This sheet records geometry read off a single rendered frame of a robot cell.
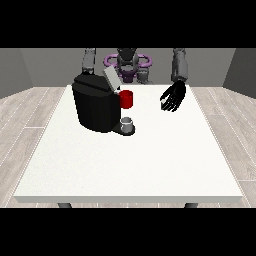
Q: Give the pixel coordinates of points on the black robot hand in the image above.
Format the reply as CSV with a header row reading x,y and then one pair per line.
x,y
175,95

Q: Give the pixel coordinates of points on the small grey cup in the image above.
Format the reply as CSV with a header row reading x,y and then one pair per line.
x,y
126,125

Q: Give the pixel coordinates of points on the red pod holder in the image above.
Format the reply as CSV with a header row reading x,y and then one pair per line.
x,y
126,99

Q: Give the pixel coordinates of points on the dark table leg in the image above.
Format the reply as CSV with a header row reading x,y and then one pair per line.
x,y
64,205
191,205

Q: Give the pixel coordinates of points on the pale grey machine lid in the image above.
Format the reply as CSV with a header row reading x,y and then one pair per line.
x,y
112,77

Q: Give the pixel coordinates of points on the small grey coffee pod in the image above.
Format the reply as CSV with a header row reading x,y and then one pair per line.
x,y
163,103

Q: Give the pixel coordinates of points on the black coffee machine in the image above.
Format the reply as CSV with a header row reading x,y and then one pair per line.
x,y
95,105

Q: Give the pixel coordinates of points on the grey robot trunk purple rings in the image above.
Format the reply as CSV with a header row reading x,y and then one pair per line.
x,y
127,68

